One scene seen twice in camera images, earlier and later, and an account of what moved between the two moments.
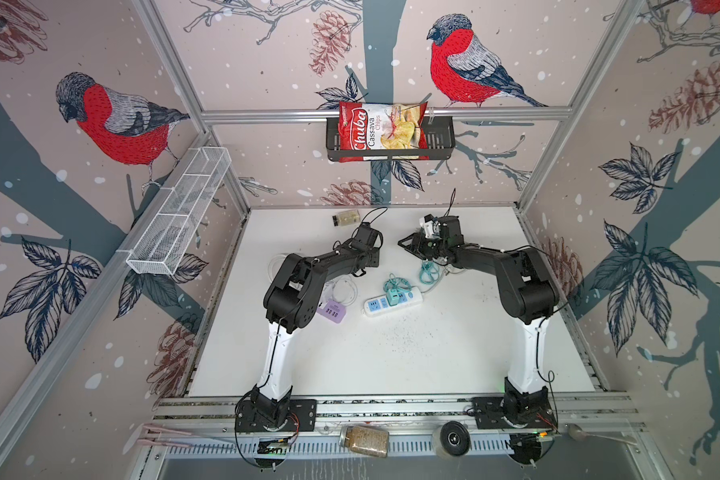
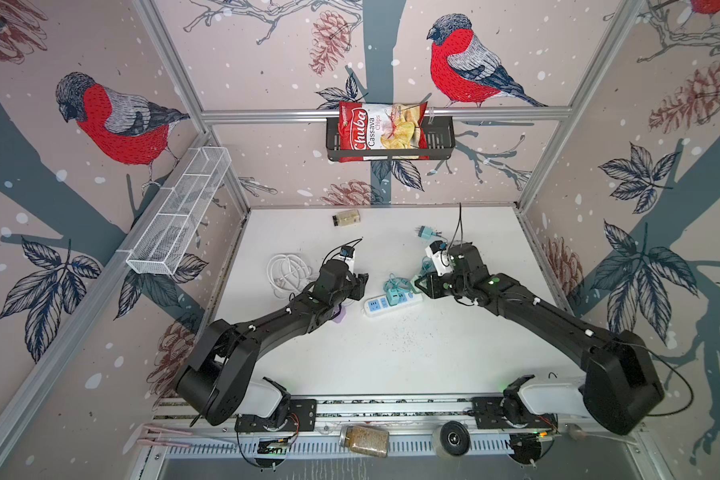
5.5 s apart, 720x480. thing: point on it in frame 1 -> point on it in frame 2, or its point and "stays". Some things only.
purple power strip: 333,311 stays
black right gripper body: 427,248 -> 446,285
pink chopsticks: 162,429 stays
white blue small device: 378,305 stays
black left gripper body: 372,257 -> 353,289
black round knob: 455,438 stays
